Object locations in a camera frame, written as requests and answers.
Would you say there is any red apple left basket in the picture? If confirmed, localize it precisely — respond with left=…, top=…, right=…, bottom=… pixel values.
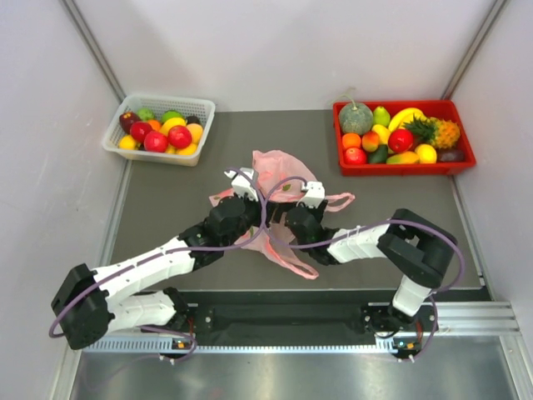
left=129, top=121, right=152, bottom=143

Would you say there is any red pomegranate in crate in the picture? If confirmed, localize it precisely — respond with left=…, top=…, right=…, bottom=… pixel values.
left=344, top=147, right=367, bottom=165

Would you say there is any dark red fruit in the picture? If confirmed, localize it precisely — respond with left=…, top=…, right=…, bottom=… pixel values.
left=118, top=112, right=141, bottom=135

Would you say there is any green melon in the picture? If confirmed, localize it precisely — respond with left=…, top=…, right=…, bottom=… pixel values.
left=338, top=102, right=373, bottom=136

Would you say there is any avocado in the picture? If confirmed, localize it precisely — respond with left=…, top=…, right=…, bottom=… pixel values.
left=367, top=144, right=389, bottom=164

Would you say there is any purple cable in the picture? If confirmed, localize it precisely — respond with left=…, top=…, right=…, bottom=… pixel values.
left=48, top=167, right=270, bottom=359
left=260, top=177, right=466, bottom=363

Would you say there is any mango in crate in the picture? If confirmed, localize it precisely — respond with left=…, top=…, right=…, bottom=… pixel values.
left=386, top=151, right=420, bottom=165

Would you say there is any yellow lemon in crate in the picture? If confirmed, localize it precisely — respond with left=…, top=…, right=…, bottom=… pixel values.
left=415, top=143, right=438, bottom=164

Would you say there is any red plastic crate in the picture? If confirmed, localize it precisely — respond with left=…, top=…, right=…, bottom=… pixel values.
left=333, top=100, right=476, bottom=177

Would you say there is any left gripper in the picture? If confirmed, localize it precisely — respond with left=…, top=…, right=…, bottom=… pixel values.
left=222, top=188, right=278, bottom=248

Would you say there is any white plastic basket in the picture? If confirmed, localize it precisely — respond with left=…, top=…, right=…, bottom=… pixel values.
left=102, top=95, right=216, bottom=167

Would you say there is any pineapple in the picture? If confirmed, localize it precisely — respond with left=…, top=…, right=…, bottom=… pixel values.
left=405, top=117, right=461, bottom=149

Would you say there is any red apple in basket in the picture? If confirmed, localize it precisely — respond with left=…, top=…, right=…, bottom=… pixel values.
left=167, top=125, right=192, bottom=149

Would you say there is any orange in crate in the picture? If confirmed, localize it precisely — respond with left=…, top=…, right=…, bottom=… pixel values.
left=341, top=132, right=361, bottom=150

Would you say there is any red apple basket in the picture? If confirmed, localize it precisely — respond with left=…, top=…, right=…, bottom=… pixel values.
left=129, top=121, right=152, bottom=143
left=143, top=130, right=168, bottom=153

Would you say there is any green lime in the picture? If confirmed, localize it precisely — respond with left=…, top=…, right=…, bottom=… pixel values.
left=161, top=110, right=183, bottom=123

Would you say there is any red apple in crate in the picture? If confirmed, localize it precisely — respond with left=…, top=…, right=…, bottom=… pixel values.
left=388, top=129, right=414, bottom=153

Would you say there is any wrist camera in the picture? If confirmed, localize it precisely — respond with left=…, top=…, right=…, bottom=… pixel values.
left=224, top=167, right=259, bottom=202
left=297, top=181, right=326, bottom=208

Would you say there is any red apple front basket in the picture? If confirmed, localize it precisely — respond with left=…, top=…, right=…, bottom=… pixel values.
left=143, top=130, right=168, bottom=153

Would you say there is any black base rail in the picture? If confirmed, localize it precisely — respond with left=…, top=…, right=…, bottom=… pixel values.
left=93, top=289, right=492, bottom=338

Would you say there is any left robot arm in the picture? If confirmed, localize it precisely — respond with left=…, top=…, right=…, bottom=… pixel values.
left=49, top=195, right=266, bottom=350

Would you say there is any dark passion fruit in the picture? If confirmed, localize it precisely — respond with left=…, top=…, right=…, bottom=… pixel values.
left=437, top=148, right=465, bottom=163

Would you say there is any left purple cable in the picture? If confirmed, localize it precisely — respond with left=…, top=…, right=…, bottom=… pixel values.
left=48, top=167, right=270, bottom=359

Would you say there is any banana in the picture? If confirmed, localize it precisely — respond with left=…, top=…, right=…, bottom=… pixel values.
left=388, top=107, right=425, bottom=132

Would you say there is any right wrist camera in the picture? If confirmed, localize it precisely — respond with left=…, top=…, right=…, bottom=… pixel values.
left=297, top=181, right=326, bottom=208

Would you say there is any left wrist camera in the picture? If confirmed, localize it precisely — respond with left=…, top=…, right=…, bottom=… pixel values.
left=224, top=167, right=259, bottom=202

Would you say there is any pink plastic bag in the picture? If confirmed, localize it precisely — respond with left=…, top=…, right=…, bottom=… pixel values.
left=207, top=148, right=356, bottom=280

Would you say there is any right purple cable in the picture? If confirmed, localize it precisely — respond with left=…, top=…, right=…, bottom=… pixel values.
left=260, top=177, right=466, bottom=363

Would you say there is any red yellow peach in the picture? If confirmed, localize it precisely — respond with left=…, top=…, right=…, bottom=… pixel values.
left=361, top=131, right=381, bottom=153

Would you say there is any green pear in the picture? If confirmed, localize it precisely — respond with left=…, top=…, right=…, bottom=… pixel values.
left=373, top=106, right=391, bottom=128

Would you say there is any yellow lemon in basket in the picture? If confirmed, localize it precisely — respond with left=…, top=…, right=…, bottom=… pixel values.
left=118, top=135, right=138, bottom=150

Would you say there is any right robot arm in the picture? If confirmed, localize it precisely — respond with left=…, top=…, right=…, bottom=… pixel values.
left=285, top=206, right=457, bottom=333

